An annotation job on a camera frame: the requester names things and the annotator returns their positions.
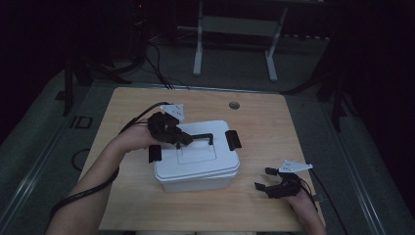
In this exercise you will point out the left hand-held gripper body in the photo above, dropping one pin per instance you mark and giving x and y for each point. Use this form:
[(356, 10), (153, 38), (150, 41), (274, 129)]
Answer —
[(163, 127)]

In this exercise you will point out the white metal stand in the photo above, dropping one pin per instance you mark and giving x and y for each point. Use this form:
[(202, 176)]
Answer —
[(236, 27)]

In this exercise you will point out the black stand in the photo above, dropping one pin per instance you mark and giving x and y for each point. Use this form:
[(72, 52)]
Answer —
[(336, 98), (70, 81)]

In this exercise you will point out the person's left hand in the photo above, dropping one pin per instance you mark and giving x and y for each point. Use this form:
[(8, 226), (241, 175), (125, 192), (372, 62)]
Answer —
[(138, 138)]

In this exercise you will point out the round table grommet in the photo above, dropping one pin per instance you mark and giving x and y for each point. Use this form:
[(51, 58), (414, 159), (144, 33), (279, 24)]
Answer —
[(234, 105)]

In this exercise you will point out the dark device with red light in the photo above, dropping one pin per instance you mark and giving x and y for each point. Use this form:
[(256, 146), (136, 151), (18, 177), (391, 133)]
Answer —
[(138, 13)]

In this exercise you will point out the person's right hand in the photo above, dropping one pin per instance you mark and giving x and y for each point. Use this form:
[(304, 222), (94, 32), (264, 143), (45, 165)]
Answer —
[(303, 207)]

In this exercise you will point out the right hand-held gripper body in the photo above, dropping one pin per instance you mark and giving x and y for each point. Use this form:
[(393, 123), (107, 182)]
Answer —
[(290, 184)]

